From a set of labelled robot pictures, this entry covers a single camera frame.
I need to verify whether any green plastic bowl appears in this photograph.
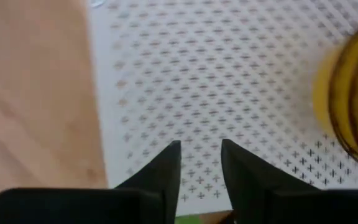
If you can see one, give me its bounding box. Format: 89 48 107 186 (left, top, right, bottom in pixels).
174 213 203 224

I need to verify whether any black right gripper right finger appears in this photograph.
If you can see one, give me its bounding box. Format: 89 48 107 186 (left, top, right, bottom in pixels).
221 138 358 224

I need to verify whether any white perforated metal shelf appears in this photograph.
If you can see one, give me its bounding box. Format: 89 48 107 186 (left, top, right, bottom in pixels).
85 0 358 218

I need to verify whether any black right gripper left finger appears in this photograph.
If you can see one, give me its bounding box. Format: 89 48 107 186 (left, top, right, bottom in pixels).
0 139 183 224

